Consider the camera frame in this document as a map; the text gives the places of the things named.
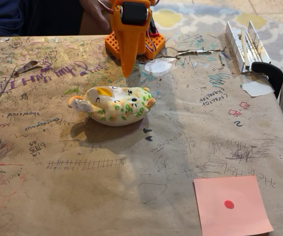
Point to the orange SO-100 robot arm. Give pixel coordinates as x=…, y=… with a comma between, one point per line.
x=112, y=44

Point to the pink sticky note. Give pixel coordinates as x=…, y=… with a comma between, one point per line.
x=232, y=221

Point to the person's dark blue clothing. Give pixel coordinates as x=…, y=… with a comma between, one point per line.
x=33, y=17

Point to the white torn paper scrap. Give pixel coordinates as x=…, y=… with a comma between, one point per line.
x=257, y=88

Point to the grey yellow patterned rug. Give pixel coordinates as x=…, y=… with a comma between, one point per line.
x=205, y=17

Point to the orange gripper black motor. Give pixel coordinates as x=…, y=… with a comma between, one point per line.
x=131, y=15

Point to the patterned plush hamster toy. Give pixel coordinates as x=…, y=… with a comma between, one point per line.
x=121, y=108

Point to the dark red oval object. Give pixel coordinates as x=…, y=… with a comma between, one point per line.
x=229, y=204

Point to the silver metal miter box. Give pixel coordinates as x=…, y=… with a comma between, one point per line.
x=237, y=46

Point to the curled brown paper strip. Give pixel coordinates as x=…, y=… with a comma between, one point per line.
x=27, y=67

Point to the brown scribbled paper table cover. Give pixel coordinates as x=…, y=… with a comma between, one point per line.
x=82, y=184

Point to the thin wooden stick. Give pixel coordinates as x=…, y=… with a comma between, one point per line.
x=245, y=49

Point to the black curved chair back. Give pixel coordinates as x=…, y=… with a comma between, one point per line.
x=275, y=73

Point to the person's bare hand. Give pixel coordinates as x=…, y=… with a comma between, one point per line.
x=94, y=11

